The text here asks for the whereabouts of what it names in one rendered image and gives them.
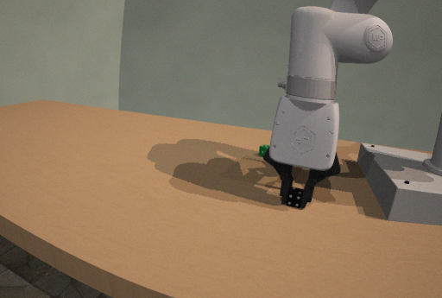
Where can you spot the black die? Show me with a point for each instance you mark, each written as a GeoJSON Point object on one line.
{"type": "Point", "coordinates": [294, 197]}

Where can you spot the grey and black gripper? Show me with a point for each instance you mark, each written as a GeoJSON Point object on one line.
{"type": "Point", "coordinates": [305, 134]}

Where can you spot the green die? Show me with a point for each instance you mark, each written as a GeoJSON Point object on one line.
{"type": "Point", "coordinates": [263, 149]}

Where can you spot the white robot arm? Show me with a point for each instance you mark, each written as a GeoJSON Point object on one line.
{"type": "Point", "coordinates": [321, 38]}

